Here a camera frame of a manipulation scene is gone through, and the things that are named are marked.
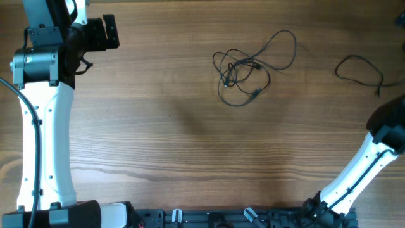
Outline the thick black USB cable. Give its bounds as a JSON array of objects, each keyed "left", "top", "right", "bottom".
[{"left": 212, "top": 30, "right": 297, "bottom": 108}]

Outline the thin black USB cable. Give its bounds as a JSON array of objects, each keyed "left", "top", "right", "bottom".
[{"left": 334, "top": 54, "right": 405, "bottom": 98}]

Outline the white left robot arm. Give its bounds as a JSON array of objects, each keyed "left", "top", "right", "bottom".
[{"left": 2, "top": 0, "right": 133, "bottom": 227}]

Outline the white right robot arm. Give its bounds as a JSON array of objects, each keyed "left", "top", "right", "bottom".
[{"left": 303, "top": 95, "right": 404, "bottom": 227}]

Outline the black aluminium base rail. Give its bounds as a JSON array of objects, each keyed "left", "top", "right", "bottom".
[{"left": 131, "top": 207, "right": 358, "bottom": 228}]

